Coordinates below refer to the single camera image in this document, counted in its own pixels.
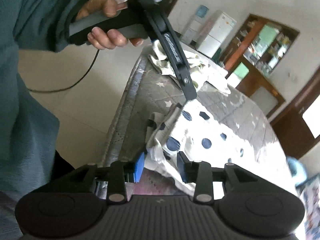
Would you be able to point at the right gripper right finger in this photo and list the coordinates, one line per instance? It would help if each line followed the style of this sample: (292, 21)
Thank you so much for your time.
(244, 201)

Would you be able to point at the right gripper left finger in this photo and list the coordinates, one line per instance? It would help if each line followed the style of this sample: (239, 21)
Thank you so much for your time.
(75, 203)

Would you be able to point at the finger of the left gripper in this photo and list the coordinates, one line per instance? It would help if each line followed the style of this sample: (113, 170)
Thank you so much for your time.
(171, 46)

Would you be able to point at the white navy polka dot garment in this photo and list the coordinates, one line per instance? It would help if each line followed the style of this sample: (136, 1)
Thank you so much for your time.
(192, 129)

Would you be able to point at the white refrigerator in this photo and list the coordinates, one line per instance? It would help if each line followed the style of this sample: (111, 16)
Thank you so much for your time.
(208, 32)

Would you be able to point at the pastel floral cloth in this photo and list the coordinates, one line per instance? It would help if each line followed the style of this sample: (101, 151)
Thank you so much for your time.
(202, 69)

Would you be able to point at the grey quilted star mattress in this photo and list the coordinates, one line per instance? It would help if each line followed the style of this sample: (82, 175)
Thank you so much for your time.
(147, 91)

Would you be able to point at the dark wooden door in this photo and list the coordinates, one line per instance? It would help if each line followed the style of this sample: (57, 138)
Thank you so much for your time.
(292, 130)

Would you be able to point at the dark wooden cabinet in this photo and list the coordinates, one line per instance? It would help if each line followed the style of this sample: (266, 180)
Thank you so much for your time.
(252, 56)

